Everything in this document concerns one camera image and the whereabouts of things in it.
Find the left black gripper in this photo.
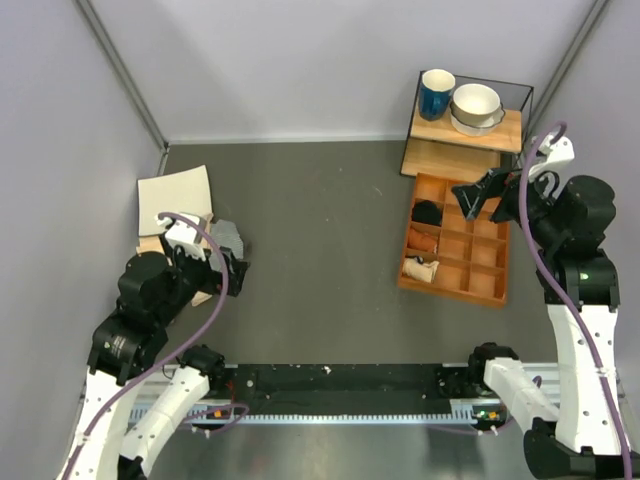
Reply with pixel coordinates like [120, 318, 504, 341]
[157, 229, 250, 322]

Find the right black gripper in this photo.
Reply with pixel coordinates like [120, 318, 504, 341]
[451, 159, 564, 246]

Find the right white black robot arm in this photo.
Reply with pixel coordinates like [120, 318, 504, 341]
[451, 169, 639, 479]

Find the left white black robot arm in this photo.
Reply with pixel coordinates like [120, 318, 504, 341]
[58, 247, 249, 479]

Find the grey striped underwear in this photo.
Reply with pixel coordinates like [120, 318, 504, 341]
[209, 219, 245, 261]

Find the black rolled underwear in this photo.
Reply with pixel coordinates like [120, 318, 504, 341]
[411, 200, 443, 227]

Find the cream rolled underwear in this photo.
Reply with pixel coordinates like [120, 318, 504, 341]
[402, 257, 440, 283]

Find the lower white bowl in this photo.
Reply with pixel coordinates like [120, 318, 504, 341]
[451, 109, 505, 137]

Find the white bowl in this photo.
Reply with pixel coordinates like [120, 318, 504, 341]
[451, 83, 502, 125]
[451, 109, 505, 137]

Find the orange wooden divided organizer box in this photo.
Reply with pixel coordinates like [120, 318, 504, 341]
[397, 174, 510, 308]

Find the upper white bowl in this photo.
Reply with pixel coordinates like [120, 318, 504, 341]
[451, 83, 502, 125]

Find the white board sheet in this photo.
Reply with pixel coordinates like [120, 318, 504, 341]
[137, 165, 213, 237]

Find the blue mug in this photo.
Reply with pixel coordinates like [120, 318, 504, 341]
[418, 69, 456, 121]

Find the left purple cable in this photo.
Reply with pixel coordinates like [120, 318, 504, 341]
[59, 212, 251, 480]

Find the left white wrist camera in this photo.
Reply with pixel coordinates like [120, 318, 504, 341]
[156, 216, 206, 261]

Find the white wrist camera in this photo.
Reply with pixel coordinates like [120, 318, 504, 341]
[528, 134, 575, 182]
[156, 216, 206, 261]

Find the black wire wooden shelf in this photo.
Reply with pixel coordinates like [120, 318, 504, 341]
[399, 75, 534, 182]

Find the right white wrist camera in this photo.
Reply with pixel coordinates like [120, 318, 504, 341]
[528, 134, 575, 182]

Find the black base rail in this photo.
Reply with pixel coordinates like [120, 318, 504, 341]
[89, 362, 624, 426]

